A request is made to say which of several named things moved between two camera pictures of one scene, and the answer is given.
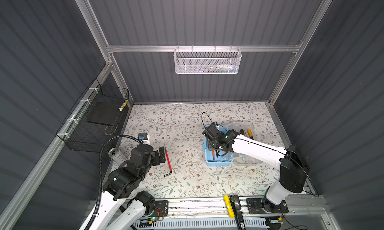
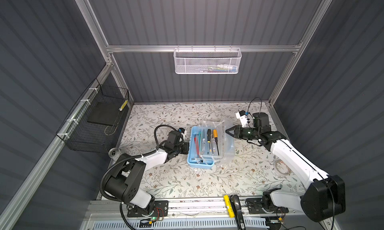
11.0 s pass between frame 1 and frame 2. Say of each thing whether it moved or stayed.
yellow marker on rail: stayed
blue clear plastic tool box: moved
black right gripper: moved
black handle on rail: stayed
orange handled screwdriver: moved
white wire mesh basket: stayed
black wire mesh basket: stayed
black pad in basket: stayed
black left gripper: moved
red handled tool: moved
